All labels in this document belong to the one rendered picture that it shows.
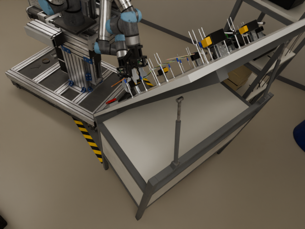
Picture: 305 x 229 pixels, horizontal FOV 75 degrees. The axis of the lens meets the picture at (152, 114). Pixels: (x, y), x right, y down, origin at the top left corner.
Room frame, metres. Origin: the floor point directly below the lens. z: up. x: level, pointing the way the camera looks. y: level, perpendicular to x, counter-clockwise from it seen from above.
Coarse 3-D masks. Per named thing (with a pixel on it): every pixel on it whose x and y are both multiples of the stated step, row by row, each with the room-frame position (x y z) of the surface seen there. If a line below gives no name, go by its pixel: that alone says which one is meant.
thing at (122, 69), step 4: (120, 60) 0.98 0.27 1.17; (120, 64) 0.96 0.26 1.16; (124, 64) 0.95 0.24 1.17; (120, 68) 0.93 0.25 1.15; (124, 68) 0.92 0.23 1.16; (120, 72) 0.92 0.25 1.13; (124, 72) 0.90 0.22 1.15; (128, 72) 0.92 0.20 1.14; (120, 76) 0.90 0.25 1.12; (124, 76) 0.93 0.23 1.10; (128, 76) 0.93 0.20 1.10
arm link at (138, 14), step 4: (116, 0) 1.08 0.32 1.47; (120, 0) 1.08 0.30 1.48; (124, 0) 1.08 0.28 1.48; (128, 0) 1.10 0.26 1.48; (120, 4) 1.07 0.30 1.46; (124, 4) 1.07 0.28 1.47; (128, 4) 1.08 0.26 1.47; (120, 8) 1.07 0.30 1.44; (124, 8) 1.06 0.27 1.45; (128, 8) 1.07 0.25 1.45; (132, 8) 1.08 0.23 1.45; (136, 8) 1.13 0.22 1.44; (136, 12) 1.09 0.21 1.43; (140, 12) 1.11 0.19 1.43; (136, 16) 1.07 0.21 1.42; (140, 16) 1.10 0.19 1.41; (140, 20) 1.11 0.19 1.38
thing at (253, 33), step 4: (256, 20) 0.98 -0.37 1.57; (248, 24) 0.95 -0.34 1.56; (252, 24) 0.96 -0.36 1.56; (256, 24) 0.97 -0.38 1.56; (264, 24) 1.00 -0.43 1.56; (248, 28) 0.94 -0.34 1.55; (252, 28) 0.95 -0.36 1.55; (256, 28) 0.95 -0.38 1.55; (248, 32) 0.95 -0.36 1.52; (252, 32) 0.94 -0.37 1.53; (252, 36) 0.95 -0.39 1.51; (256, 36) 0.94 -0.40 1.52; (252, 40) 0.94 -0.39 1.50
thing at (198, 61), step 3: (195, 54) 0.91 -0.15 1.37; (198, 54) 0.92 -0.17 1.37; (192, 57) 0.92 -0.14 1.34; (195, 57) 0.90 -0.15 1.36; (198, 57) 0.91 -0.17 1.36; (192, 60) 0.91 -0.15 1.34; (195, 60) 0.91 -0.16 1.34; (198, 60) 0.92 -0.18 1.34; (198, 63) 0.89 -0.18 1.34; (201, 63) 0.90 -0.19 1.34; (198, 66) 0.88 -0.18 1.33
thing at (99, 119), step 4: (192, 68) 1.47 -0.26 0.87; (148, 88) 1.10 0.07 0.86; (96, 112) 0.77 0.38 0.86; (108, 112) 0.79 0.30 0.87; (112, 112) 0.80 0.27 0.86; (116, 112) 0.82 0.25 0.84; (120, 112) 0.85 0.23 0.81; (96, 116) 0.73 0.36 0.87; (100, 116) 0.74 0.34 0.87; (104, 116) 0.75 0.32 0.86; (108, 116) 0.78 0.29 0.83; (112, 116) 0.80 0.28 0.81; (96, 120) 0.71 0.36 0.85; (100, 120) 0.73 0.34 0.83; (104, 120) 0.75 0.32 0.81
